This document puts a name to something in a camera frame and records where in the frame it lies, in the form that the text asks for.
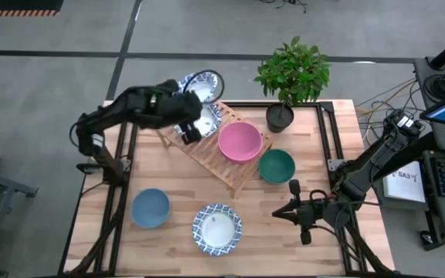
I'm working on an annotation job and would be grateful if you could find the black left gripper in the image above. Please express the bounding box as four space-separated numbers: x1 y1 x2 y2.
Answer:
168 91 203 146

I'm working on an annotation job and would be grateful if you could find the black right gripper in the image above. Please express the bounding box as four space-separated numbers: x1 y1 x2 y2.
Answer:
271 178 326 247

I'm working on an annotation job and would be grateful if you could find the dark green plastic bowl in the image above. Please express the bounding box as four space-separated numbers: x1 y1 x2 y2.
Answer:
258 148 297 185

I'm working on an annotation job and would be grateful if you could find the pink plastic bowl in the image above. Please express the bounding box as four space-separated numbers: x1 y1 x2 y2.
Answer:
217 120 264 164

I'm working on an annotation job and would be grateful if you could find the slatted wooden shelf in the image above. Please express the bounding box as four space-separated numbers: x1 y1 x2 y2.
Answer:
155 100 276 198

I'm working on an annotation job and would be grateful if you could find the grey mounting plate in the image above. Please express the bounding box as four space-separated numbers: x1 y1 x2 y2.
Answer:
327 158 348 174

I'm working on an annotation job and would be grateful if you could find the light blue plastic bowl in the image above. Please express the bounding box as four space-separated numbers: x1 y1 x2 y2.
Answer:
130 188 172 229

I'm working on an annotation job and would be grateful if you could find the white printed paper sheet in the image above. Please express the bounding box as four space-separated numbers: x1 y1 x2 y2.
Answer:
382 161 427 205

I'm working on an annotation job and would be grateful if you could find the green potted plant black pot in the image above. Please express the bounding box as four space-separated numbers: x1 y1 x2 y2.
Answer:
253 35 331 134

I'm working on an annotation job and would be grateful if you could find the black white caster wheel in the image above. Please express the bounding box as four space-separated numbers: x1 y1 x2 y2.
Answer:
418 229 436 247

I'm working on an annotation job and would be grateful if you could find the orange black hazard tape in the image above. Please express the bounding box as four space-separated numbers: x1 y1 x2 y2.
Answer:
0 9 60 18

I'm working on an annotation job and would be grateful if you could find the black floor mat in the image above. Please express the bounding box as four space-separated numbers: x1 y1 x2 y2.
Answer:
0 0 65 12

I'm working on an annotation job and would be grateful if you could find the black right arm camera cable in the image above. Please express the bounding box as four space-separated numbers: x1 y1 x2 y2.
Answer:
309 188 362 252

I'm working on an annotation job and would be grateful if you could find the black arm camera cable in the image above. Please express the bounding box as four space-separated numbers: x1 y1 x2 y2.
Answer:
309 188 362 252
183 68 226 104

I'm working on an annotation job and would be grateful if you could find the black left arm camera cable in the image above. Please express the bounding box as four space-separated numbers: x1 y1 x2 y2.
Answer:
183 68 226 104

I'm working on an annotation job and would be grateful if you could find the yellow cable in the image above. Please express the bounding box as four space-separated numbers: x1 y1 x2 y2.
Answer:
355 79 419 146

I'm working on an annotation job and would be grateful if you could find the black floor cable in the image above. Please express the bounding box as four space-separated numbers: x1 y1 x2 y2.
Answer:
259 0 308 13

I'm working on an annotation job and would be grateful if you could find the coiled black cable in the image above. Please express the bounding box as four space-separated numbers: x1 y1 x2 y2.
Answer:
423 73 445 102

